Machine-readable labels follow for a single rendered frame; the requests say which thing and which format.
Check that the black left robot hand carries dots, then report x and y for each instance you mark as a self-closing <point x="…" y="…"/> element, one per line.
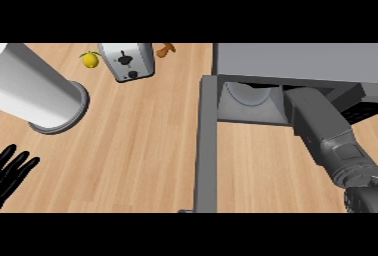
<point x="11" y="173"/>

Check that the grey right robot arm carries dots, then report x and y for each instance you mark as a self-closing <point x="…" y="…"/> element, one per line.
<point x="322" y="133"/>

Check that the grey microwave door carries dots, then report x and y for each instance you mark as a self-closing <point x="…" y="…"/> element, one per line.
<point x="206" y="150"/>

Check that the white microwave turntable plate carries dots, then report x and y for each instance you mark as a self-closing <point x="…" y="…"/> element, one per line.
<point x="251" y="95"/>

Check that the white cylinder with grey base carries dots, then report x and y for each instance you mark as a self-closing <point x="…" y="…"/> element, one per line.
<point x="34" y="90"/>

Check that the yellow lemon with green leaves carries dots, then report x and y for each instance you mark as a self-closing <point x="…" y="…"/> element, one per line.
<point x="90" y="60"/>

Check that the silver toaster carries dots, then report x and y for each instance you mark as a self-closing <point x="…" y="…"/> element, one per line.
<point x="128" y="63"/>

